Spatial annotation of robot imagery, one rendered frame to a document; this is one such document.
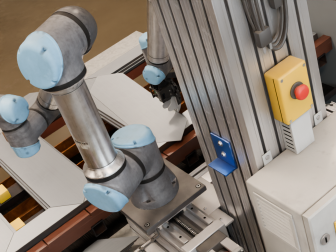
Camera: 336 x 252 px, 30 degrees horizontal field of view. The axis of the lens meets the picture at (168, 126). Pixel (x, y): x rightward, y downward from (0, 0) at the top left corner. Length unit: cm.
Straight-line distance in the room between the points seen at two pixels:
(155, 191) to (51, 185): 70
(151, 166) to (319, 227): 54
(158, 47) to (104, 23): 342
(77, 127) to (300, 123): 53
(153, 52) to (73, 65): 70
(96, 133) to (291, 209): 50
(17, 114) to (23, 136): 8
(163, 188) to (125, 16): 379
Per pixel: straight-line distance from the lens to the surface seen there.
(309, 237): 145
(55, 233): 223
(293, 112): 147
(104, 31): 536
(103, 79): 289
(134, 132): 173
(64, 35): 144
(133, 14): 546
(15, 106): 169
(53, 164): 250
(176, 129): 240
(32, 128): 177
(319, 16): 274
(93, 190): 163
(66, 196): 231
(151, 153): 173
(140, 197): 180
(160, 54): 211
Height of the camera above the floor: 223
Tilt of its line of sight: 35 degrees down
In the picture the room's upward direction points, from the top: 20 degrees counter-clockwise
